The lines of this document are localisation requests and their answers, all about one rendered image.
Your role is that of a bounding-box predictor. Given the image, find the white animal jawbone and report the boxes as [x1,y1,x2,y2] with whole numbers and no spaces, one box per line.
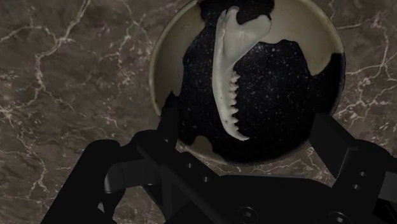
[211,6,273,142]

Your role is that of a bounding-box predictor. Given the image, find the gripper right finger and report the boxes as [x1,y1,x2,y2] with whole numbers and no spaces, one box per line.
[309,113,397,215]

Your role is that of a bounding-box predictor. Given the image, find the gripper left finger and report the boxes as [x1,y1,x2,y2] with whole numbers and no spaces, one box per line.
[40,91,218,224]

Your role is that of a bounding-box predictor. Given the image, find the cream and black speckled bowl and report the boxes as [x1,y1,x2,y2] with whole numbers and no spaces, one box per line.
[148,0,347,166]

